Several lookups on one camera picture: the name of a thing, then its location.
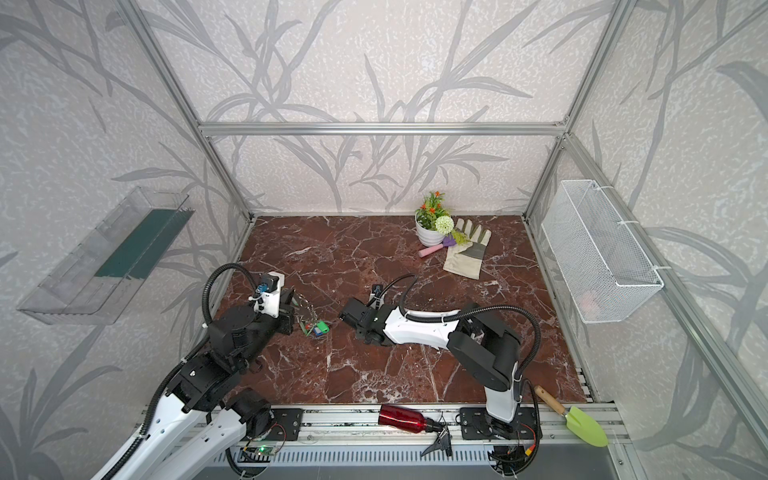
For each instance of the white flower pot with plant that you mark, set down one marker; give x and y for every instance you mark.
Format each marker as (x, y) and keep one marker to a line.
(433, 222)

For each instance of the green garden trowel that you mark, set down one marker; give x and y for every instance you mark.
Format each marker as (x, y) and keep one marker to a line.
(577, 422)

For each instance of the white wire mesh basket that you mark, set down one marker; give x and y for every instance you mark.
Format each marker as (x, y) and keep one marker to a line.
(606, 271)

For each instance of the beige grey garden glove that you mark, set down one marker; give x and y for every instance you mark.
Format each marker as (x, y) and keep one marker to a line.
(466, 259)

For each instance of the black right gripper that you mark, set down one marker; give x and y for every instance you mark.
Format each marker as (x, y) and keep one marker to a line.
(357, 315)

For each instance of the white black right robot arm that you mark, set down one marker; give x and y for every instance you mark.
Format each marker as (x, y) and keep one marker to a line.
(483, 344)

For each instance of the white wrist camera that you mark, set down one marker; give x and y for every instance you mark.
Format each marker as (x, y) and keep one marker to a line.
(266, 297)
(376, 294)

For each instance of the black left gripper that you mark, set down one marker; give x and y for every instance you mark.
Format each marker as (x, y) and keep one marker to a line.
(287, 315)

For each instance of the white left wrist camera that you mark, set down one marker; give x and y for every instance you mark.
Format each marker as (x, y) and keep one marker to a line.
(266, 297)

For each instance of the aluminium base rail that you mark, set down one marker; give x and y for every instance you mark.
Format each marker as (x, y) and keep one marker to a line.
(349, 435)

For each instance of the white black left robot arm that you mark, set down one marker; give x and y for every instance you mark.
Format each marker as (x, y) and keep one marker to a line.
(197, 414)

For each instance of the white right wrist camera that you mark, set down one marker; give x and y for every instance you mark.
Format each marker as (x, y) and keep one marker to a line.
(376, 294)

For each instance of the red spray bottle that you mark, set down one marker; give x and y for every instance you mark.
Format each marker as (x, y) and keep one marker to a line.
(407, 419)

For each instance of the clear plastic wall shelf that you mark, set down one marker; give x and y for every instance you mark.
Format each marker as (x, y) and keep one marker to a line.
(96, 281)

